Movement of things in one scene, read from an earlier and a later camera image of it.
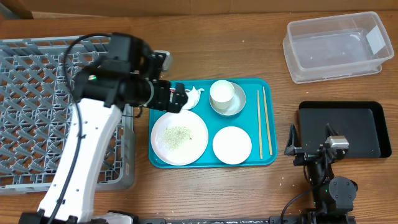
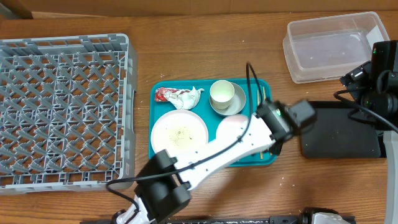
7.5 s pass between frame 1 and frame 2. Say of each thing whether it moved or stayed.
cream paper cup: stayed
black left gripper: moved
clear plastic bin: stayed
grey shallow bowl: stayed
